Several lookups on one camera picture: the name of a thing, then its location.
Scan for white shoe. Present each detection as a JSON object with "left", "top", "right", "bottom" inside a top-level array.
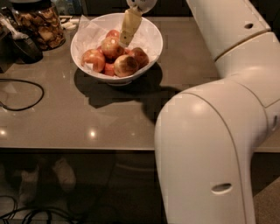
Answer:
[
  {"left": 19, "top": 167, "right": 39, "bottom": 204},
  {"left": 52, "top": 157, "right": 76, "bottom": 193}
]

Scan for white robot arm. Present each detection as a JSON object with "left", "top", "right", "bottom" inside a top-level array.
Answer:
[{"left": 155, "top": 0, "right": 280, "bottom": 224}]

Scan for white paper bowl liner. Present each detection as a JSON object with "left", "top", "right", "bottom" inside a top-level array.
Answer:
[{"left": 74, "top": 15, "right": 160, "bottom": 73}]

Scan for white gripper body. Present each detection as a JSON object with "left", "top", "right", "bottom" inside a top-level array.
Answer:
[{"left": 126, "top": 0, "right": 158, "bottom": 14}]

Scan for front yellow-red apple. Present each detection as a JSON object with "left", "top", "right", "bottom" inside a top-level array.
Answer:
[{"left": 114, "top": 54, "right": 138, "bottom": 78}]

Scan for right white shoe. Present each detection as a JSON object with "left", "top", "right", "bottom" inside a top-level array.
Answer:
[{"left": 52, "top": 157, "right": 76, "bottom": 193}]

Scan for left white shoe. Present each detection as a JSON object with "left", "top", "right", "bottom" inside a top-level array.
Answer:
[{"left": 19, "top": 167, "right": 39, "bottom": 204}]

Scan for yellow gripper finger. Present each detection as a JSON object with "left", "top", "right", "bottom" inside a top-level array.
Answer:
[{"left": 119, "top": 7, "right": 142, "bottom": 47}]

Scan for black cable on table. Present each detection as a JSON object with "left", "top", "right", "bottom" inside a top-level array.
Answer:
[{"left": 0, "top": 78, "right": 46, "bottom": 112}]

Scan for white items behind jar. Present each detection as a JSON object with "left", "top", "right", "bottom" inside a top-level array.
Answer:
[{"left": 60, "top": 17, "right": 80, "bottom": 30}]

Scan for black round device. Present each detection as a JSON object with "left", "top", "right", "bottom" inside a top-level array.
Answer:
[{"left": 13, "top": 38, "right": 43, "bottom": 64}]

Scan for white ceramic bowl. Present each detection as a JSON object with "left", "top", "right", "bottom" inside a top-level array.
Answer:
[{"left": 70, "top": 12, "right": 164, "bottom": 87}]

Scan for small bottom red apple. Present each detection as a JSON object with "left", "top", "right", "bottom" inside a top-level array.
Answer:
[{"left": 103, "top": 63, "right": 115, "bottom": 76}]

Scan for glass jar of dried chips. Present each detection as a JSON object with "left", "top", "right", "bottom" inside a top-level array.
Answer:
[{"left": 9, "top": 0, "right": 66, "bottom": 51}]

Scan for black cables on floor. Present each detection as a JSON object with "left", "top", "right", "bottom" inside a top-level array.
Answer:
[{"left": 0, "top": 186, "right": 117, "bottom": 224}]

